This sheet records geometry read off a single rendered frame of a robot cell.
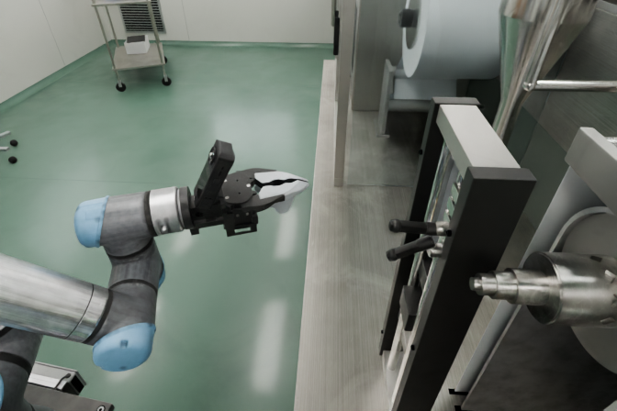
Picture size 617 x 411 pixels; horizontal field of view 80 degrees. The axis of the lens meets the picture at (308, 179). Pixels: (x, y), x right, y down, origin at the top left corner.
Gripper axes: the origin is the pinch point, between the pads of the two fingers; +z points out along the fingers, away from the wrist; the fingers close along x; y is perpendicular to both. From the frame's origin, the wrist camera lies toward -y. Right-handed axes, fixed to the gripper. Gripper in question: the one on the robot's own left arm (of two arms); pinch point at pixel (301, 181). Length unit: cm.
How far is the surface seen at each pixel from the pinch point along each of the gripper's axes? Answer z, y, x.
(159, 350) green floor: -55, 130, -35
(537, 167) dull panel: 71, 21, -12
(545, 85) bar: 33.4, -18.7, 7.4
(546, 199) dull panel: 68, 24, -3
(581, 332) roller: 19.5, -8.9, 35.8
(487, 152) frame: 10.5, -23.7, 23.6
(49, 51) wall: -194, 155, -429
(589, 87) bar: 39.1, -18.9, 9.3
